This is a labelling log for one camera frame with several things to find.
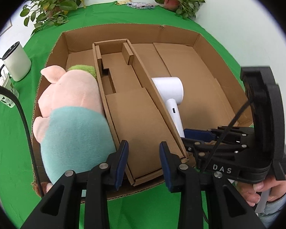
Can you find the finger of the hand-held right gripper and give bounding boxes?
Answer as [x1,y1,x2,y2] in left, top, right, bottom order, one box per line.
[181,138,250,159]
[183,127,254,142]

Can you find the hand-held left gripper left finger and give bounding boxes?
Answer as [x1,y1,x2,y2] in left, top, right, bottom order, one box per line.
[21,140,129,229]

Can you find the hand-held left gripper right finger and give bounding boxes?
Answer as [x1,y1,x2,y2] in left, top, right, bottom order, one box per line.
[159,141,265,229]

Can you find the long brown cardboard box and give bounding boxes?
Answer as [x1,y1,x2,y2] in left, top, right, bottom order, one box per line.
[92,38,189,186]

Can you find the white hair dryer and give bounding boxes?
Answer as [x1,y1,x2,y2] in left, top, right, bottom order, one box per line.
[151,76,186,139]

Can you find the large cardboard box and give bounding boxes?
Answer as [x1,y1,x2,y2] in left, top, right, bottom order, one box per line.
[31,23,254,204]

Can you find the pink pig plush toy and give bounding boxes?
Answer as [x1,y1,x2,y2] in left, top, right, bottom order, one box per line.
[33,64,117,194]

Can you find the person's right hand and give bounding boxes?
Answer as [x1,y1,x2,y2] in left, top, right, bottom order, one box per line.
[238,175,286,207]

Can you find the person's blue jeans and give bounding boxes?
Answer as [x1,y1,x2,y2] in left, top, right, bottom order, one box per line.
[255,172,286,229]

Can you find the green tablecloth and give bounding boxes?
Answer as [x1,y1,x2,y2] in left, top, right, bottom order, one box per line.
[0,2,253,229]

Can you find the patterned flat packet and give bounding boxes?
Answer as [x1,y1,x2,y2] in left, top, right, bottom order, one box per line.
[126,2,155,10]

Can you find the white kettle black lid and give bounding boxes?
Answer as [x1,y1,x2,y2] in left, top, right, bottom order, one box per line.
[0,42,32,82]

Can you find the leafy green potted plant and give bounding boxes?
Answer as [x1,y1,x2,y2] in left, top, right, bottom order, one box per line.
[20,0,92,37]

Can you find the thin black cable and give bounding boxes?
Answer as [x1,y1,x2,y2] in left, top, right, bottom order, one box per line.
[200,100,251,173]

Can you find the thick black cable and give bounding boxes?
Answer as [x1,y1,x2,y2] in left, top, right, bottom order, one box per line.
[0,85,43,198]

